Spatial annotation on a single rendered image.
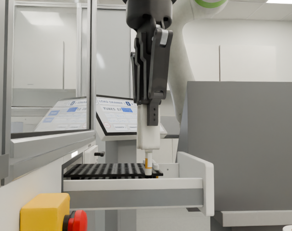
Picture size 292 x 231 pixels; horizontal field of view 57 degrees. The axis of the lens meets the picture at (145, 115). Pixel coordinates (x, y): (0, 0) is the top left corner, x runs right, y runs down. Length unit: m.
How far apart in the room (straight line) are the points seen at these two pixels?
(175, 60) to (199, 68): 3.20
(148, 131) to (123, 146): 1.22
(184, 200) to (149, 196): 0.08
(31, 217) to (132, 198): 0.27
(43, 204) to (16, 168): 0.06
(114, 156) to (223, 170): 0.91
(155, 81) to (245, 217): 0.58
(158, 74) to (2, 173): 0.23
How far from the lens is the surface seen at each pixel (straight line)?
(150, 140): 0.41
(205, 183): 0.59
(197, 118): 0.80
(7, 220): 0.33
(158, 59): 0.39
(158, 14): 0.42
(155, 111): 0.40
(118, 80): 2.29
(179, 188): 0.59
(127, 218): 1.73
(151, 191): 0.58
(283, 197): 0.92
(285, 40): 5.24
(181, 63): 0.95
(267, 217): 0.90
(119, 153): 1.60
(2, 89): 0.30
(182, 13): 0.89
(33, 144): 0.39
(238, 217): 0.86
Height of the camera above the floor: 1.00
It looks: 3 degrees up
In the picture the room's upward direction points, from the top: straight up
